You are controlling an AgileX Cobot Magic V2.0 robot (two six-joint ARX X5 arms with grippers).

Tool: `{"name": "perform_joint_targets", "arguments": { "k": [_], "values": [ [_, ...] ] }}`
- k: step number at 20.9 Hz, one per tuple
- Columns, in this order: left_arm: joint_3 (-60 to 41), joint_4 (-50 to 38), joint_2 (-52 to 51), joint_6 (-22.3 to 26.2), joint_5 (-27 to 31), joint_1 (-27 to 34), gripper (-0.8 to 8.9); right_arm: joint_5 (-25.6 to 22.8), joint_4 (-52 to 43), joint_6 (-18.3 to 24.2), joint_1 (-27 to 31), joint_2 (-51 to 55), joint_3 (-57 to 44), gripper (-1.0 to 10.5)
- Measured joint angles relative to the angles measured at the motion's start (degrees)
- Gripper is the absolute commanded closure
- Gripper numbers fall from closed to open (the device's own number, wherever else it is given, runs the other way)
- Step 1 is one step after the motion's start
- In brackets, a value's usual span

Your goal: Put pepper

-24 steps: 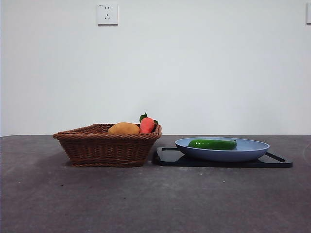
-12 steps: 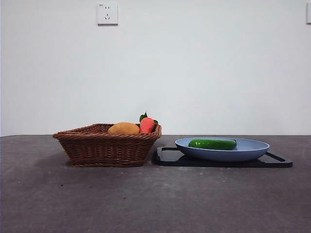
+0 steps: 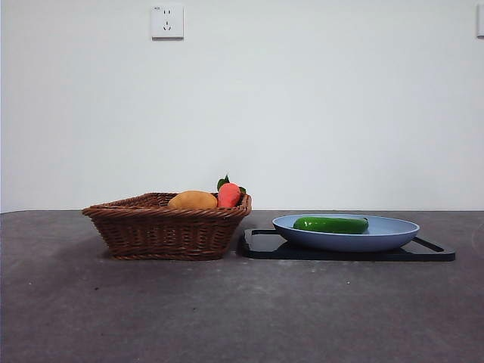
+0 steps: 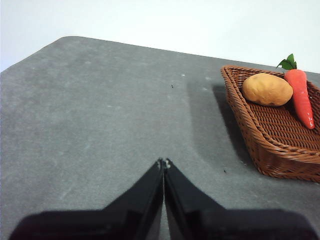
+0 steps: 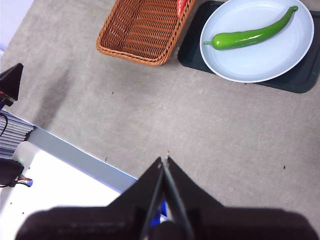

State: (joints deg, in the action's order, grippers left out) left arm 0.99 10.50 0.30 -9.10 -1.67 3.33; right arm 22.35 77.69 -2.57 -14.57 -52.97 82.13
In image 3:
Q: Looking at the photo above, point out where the blue round plate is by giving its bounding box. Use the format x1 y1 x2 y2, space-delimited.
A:
271 213 420 253

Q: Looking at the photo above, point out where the green pepper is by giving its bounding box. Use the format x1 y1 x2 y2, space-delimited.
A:
293 216 370 234

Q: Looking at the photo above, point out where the black rectangular tray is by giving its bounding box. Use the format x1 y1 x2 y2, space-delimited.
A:
237 228 457 262

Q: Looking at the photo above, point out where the brown wicker basket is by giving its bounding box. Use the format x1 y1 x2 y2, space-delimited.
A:
81 191 253 261

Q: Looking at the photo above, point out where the white wall socket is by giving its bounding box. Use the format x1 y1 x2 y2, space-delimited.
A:
151 3 185 41

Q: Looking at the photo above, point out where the orange carrot with green leaves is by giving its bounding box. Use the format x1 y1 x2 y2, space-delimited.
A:
216 173 247 208

